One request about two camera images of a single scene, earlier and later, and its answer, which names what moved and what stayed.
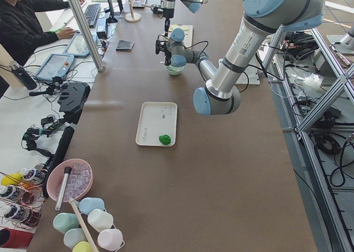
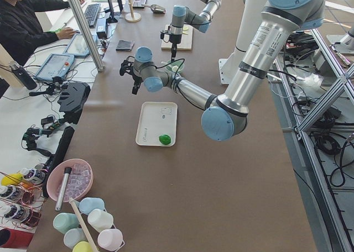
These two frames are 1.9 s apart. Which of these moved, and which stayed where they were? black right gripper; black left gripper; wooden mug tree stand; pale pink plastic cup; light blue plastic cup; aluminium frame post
Moved: black right gripper; black left gripper
Stayed: pale pink plastic cup; aluminium frame post; wooden mug tree stand; light blue plastic cup
